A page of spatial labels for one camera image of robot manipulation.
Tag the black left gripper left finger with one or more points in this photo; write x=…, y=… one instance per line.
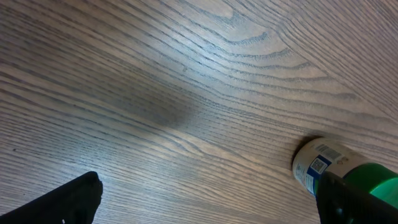
x=74, y=202

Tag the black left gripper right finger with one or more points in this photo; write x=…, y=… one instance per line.
x=339, y=202

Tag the green lid jar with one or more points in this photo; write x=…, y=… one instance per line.
x=324, y=155

